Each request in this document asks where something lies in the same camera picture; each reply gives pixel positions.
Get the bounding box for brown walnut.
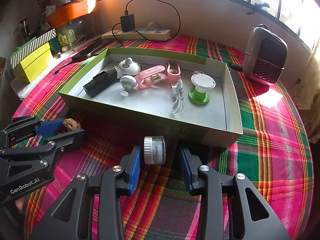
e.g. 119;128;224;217
62;118;81;133

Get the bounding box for black electric shaver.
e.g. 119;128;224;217
83;67;122;98

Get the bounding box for white mushroom-shaped gadget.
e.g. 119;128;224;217
120;75;137;97

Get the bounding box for small white lidded jar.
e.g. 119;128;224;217
143;136;166;165

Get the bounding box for pink plastic clip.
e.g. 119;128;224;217
135;65;167;89

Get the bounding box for white green cable spool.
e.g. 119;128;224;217
188;73;216;105

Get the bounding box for white cable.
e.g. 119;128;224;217
170;78;185;115

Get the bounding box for yellow box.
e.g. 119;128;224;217
10;42;54;83

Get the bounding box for plaid pink green blanket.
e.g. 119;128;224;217
12;35;315;240

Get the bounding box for striped green white box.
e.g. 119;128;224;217
9;29;56;68

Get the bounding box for black power bank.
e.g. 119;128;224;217
72;37;114;62

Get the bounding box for white round gadget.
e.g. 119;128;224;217
117;57;142;76

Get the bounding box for orange shelf tray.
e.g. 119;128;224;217
44;0;97;28

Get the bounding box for green grey cardboard box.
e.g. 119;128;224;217
60;48;243;148

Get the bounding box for cream dotted curtain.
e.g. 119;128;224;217
289;48;319;144

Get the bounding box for beige power strip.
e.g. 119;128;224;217
101;29;171;41

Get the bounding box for white space heater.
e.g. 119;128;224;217
242;24;288;85

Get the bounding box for black charger with cable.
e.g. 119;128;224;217
111;0;181;46

